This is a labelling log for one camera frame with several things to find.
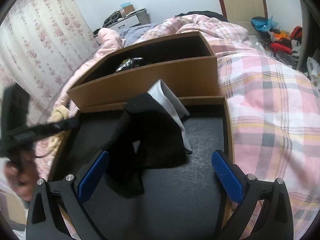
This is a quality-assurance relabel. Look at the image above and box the cream wooden door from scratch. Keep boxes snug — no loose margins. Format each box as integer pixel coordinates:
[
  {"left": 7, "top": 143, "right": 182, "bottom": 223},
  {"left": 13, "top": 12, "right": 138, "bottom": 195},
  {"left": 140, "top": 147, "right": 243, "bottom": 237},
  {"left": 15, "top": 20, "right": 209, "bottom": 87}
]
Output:
[{"left": 219, "top": 0, "right": 268, "bottom": 35}]

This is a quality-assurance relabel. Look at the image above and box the brown cardboard box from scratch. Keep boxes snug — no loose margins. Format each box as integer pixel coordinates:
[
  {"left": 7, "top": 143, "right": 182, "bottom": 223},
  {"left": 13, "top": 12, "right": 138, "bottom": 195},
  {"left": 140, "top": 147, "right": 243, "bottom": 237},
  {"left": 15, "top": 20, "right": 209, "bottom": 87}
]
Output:
[{"left": 67, "top": 31, "right": 217, "bottom": 111}]

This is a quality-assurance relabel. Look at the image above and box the black garment on bed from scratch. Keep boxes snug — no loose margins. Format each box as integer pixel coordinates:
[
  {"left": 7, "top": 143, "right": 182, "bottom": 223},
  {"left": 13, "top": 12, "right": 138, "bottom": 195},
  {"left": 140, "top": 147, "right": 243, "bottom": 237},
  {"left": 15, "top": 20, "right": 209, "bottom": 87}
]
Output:
[{"left": 176, "top": 10, "right": 228, "bottom": 22}]

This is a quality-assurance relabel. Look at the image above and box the black soft cloth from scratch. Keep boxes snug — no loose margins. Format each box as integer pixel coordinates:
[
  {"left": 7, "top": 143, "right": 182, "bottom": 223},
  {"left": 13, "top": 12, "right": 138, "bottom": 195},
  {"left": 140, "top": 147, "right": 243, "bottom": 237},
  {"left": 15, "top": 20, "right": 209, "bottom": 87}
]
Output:
[{"left": 102, "top": 93, "right": 187, "bottom": 198}]

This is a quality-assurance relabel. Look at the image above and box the grey blanket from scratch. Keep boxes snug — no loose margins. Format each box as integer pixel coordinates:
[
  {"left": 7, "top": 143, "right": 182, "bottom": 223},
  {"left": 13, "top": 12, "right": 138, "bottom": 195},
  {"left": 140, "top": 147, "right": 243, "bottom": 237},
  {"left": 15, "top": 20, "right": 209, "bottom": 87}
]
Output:
[{"left": 118, "top": 23, "right": 157, "bottom": 47}]

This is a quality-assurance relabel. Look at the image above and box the pile of colourful bags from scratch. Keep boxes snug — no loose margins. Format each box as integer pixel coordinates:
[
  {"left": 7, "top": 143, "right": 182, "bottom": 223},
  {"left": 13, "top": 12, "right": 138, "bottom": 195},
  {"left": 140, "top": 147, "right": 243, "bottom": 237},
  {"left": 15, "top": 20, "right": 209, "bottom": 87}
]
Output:
[{"left": 251, "top": 16, "right": 303, "bottom": 61}]

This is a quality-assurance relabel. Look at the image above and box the pink plaid quilt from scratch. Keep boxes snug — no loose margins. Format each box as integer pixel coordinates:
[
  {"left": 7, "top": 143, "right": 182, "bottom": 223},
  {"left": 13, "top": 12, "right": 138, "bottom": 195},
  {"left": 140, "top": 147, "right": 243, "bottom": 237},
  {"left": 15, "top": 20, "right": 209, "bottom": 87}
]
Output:
[{"left": 139, "top": 14, "right": 319, "bottom": 239}]

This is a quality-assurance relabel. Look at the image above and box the yellow knitted cloth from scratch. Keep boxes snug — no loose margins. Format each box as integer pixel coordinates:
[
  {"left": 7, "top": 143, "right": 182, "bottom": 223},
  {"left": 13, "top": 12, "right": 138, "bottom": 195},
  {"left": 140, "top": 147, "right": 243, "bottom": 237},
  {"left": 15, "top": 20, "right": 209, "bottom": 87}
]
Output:
[{"left": 48, "top": 105, "right": 69, "bottom": 142}]

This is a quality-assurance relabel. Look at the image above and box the brown box lid tray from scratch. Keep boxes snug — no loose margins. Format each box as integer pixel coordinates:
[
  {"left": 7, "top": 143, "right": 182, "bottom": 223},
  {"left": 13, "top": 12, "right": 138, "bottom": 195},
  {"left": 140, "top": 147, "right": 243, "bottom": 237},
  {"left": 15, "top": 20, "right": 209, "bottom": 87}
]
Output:
[{"left": 48, "top": 95, "right": 235, "bottom": 240}]

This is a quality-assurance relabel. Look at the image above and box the floral pink curtain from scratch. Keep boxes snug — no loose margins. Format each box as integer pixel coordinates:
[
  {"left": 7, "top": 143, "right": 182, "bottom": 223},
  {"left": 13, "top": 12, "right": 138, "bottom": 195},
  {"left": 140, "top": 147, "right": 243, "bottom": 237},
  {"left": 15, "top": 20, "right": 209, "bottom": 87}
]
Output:
[{"left": 1, "top": 0, "right": 99, "bottom": 124}]

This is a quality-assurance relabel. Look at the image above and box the white soft cloth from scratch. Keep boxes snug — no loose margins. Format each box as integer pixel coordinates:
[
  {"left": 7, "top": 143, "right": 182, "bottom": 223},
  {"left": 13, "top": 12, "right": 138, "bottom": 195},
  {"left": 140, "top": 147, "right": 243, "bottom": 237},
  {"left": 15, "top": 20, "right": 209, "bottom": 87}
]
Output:
[{"left": 147, "top": 79, "right": 192, "bottom": 154}]

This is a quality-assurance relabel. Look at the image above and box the person's left hand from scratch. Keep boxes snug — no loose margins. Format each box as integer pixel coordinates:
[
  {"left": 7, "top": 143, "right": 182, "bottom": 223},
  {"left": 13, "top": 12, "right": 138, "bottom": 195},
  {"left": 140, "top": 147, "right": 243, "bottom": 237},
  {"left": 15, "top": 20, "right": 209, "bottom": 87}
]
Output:
[{"left": 4, "top": 150, "right": 39, "bottom": 202}]

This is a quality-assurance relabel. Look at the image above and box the white desk with drawers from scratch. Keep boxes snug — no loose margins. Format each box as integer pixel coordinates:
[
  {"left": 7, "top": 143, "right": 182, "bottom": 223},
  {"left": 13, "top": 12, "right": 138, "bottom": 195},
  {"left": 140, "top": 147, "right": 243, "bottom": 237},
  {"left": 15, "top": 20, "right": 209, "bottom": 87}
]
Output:
[{"left": 103, "top": 3, "right": 150, "bottom": 31}]

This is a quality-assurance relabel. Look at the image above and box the black yellow shoe shine packet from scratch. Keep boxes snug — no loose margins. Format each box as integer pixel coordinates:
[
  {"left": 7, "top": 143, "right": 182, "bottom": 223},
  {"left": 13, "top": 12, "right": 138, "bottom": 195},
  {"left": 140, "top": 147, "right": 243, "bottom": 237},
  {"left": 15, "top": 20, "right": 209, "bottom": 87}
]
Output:
[{"left": 115, "top": 57, "right": 143, "bottom": 73}]

